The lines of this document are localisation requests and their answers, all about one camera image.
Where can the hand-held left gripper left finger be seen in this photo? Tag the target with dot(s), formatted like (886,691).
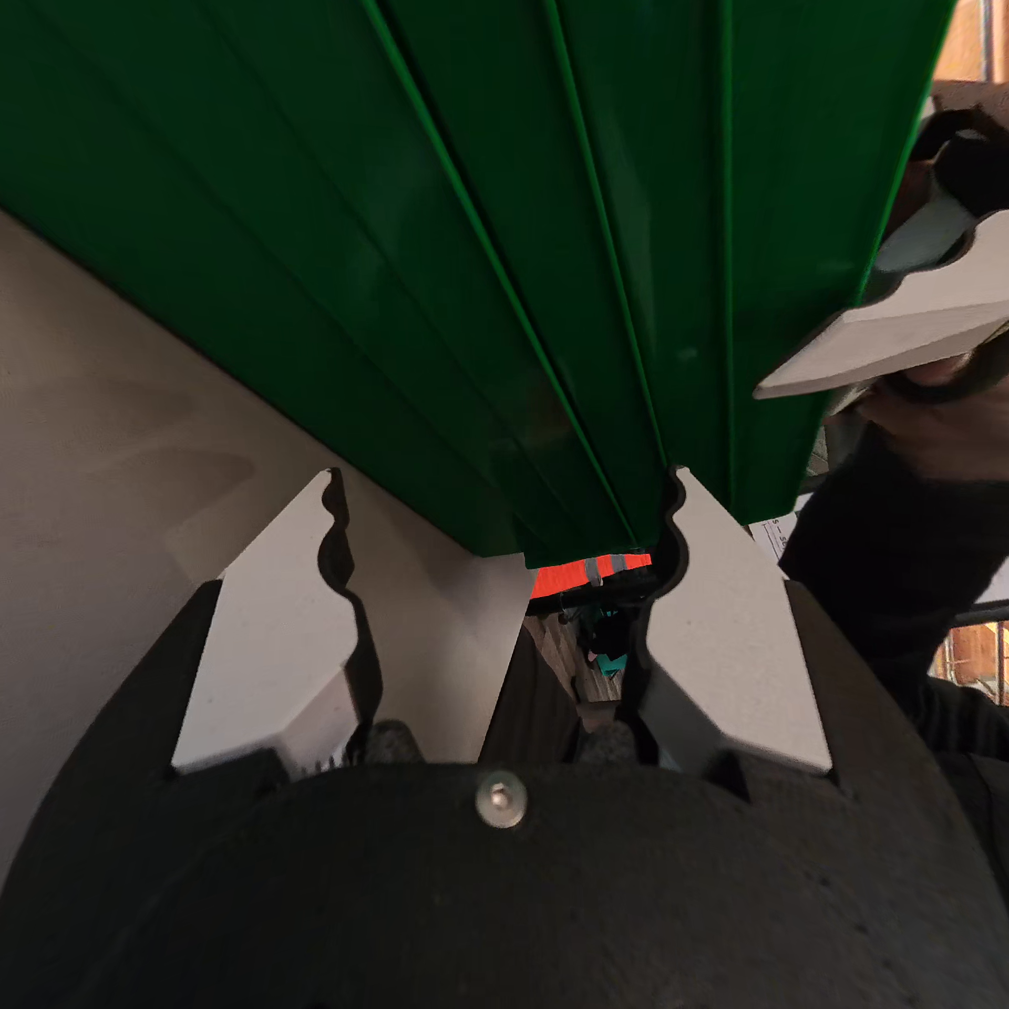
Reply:
(268,630)

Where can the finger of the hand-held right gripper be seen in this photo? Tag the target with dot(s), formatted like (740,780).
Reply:
(930,232)
(930,323)

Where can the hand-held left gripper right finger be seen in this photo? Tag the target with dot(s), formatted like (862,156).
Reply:
(733,646)

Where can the person's right forearm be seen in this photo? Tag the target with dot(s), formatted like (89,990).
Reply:
(891,567)

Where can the person's right hand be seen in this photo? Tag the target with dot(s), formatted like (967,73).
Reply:
(946,441)

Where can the small teal object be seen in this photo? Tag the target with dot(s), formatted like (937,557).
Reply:
(607,662)

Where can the orange safety vest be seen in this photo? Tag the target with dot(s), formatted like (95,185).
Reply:
(567,575)

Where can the wooden shelf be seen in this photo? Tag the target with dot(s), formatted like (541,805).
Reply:
(973,654)

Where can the person's black top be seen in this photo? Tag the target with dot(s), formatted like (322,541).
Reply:
(977,757)

